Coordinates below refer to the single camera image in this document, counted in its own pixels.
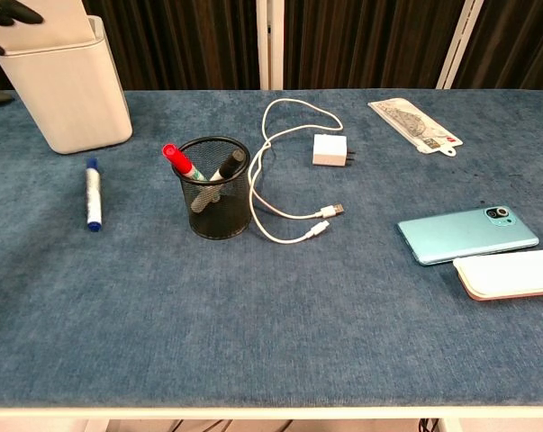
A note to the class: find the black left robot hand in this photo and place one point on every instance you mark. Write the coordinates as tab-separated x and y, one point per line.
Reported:
5	11

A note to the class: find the white charger plug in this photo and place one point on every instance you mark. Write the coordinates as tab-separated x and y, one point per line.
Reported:
327	150

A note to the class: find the blue cap whiteboard marker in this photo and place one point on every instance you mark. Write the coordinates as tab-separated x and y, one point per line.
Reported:
93	193

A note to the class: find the white sheet in box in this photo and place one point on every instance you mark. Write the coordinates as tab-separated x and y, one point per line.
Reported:
59	22

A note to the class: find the teal smartphone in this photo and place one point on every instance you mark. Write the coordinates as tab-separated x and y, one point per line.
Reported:
460	234

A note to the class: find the white pink pencil case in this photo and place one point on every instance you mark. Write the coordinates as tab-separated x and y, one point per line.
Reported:
509	274

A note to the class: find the white slanted frame post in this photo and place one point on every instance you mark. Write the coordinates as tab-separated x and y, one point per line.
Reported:
460	45

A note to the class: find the white ribbed storage box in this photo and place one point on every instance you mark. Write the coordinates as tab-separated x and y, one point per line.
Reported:
73	99

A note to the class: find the black mesh pen holder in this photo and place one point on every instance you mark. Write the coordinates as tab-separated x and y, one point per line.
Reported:
217	225

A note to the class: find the clear ruler set pouch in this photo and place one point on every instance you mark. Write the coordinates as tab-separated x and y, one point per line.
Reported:
410	121

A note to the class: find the dark pleated curtain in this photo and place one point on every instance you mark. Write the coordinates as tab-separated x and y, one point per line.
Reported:
185	45

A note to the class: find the red cap whiteboard marker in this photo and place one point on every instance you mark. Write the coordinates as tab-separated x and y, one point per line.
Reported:
174	155

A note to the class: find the black cap whiteboard marker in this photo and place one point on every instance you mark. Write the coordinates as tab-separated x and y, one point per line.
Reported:
230	164

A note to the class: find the blue fabric table cloth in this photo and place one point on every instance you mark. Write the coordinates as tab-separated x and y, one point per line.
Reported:
271	315

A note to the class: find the white vertical frame post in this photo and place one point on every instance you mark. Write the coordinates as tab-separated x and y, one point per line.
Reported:
271	45

